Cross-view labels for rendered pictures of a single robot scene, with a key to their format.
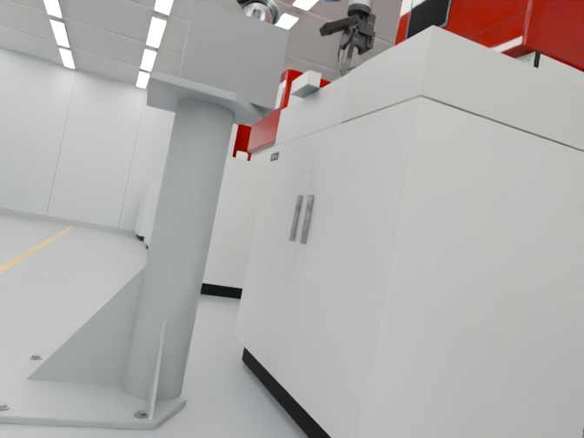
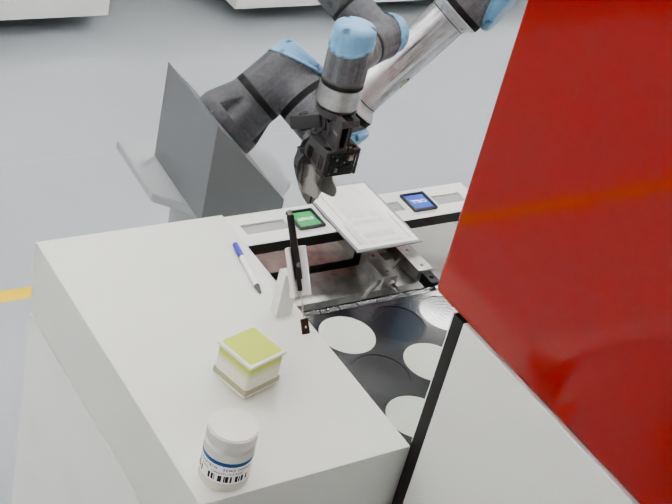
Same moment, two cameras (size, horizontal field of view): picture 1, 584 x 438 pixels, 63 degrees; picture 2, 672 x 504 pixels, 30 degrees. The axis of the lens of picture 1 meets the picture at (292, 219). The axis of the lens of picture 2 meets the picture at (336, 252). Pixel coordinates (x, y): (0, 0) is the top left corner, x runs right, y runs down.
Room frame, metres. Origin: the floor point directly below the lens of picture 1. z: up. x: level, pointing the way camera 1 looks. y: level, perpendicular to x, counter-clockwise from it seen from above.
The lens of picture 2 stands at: (0.88, -1.96, 2.20)
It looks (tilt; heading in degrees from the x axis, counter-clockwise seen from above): 33 degrees down; 72
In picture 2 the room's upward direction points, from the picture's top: 14 degrees clockwise
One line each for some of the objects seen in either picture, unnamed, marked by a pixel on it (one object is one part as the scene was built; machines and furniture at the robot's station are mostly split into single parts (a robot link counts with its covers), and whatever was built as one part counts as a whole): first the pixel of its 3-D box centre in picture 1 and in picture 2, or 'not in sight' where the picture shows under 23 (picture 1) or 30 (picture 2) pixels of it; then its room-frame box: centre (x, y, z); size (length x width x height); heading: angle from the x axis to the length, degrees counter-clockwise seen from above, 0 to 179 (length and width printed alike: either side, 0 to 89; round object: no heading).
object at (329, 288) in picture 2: not in sight; (340, 288); (1.49, -0.15, 0.87); 0.36 x 0.08 x 0.03; 21
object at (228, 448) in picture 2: not in sight; (228, 449); (1.20, -0.73, 1.01); 0.07 x 0.07 x 0.10
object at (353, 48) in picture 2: not in sight; (350, 53); (1.43, -0.08, 1.31); 0.09 x 0.08 x 0.11; 48
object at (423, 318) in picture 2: not in sight; (431, 363); (1.61, -0.39, 0.90); 0.34 x 0.34 x 0.01; 21
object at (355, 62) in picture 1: (353, 63); (311, 187); (1.41, -0.10, 1.05); 0.06 x 0.03 x 0.09; 111
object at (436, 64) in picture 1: (481, 115); (205, 373); (1.21, -0.44, 0.89); 0.62 x 0.35 x 0.14; 111
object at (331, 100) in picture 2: (360, 5); (340, 94); (1.43, -0.09, 1.23); 0.08 x 0.08 x 0.05
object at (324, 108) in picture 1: (318, 118); (353, 241); (1.54, -0.03, 0.89); 0.55 x 0.09 x 0.14; 21
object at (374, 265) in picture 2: not in sight; (378, 269); (1.57, -0.12, 0.89); 0.08 x 0.03 x 0.03; 111
